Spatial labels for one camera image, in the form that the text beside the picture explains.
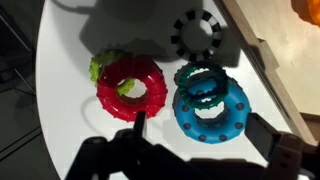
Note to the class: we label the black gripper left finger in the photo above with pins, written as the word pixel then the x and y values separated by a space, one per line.
pixel 140 123

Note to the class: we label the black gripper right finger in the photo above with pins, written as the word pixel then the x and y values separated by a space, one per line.
pixel 261 133

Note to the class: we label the wooden slatted box tray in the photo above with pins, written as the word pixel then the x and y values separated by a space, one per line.
pixel 283 50

